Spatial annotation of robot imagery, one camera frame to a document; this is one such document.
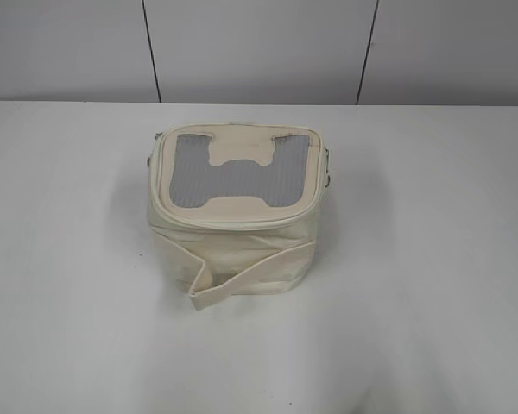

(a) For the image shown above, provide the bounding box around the cream fabric zipper bag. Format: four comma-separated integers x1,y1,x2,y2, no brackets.
148,124,326,310

